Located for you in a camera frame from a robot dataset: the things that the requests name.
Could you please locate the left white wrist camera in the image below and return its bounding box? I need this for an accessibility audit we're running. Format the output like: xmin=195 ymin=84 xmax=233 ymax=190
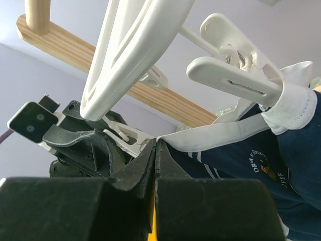
xmin=7 ymin=94 xmax=61 ymax=151

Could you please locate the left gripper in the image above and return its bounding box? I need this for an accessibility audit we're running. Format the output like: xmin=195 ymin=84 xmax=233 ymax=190
xmin=43 ymin=100 xmax=130 ymax=178

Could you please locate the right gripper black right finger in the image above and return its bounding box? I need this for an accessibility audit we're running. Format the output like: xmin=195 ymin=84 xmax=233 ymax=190
xmin=155 ymin=141 xmax=285 ymax=240

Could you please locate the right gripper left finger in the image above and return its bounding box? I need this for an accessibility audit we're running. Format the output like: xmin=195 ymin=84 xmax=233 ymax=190
xmin=1 ymin=140 xmax=156 ymax=240

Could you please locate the yellow plastic tray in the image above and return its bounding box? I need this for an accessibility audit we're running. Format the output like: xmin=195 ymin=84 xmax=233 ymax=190
xmin=147 ymin=195 xmax=157 ymax=241

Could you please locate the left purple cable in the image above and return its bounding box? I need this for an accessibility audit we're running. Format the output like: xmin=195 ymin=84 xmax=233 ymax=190
xmin=0 ymin=129 xmax=13 ymax=146

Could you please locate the navy blue underwear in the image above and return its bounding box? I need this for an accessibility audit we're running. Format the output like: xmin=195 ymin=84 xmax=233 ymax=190
xmin=160 ymin=61 xmax=320 ymax=240

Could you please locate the wooden hanging rack frame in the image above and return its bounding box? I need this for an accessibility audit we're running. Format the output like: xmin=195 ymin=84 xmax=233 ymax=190
xmin=17 ymin=1 xmax=216 ymax=128

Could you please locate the white clip hanger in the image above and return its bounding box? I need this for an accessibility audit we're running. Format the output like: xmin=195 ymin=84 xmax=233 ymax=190
xmin=80 ymin=0 xmax=285 ymax=158

